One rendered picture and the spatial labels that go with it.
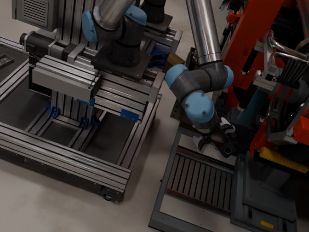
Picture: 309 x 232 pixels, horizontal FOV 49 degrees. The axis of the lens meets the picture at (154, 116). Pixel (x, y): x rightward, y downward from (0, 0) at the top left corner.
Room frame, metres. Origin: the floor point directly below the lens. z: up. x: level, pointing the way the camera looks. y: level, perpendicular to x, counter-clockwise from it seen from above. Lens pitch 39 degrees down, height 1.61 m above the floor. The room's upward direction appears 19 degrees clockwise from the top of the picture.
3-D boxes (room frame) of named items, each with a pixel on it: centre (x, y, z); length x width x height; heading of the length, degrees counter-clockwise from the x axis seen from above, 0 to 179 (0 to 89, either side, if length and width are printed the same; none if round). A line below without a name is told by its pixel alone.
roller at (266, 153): (1.34, -0.71, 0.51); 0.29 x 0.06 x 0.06; 88
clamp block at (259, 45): (1.64, -0.41, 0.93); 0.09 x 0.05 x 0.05; 88
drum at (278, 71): (1.47, -0.54, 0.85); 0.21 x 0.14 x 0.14; 88
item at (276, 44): (1.57, -0.49, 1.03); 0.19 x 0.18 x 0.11; 88
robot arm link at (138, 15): (1.28, 0.22, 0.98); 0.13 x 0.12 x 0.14; 135
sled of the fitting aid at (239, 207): (1.42, -0.78, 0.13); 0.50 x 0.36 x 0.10; 178
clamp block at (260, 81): (1.30, -0.40, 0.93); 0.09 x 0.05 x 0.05; 88
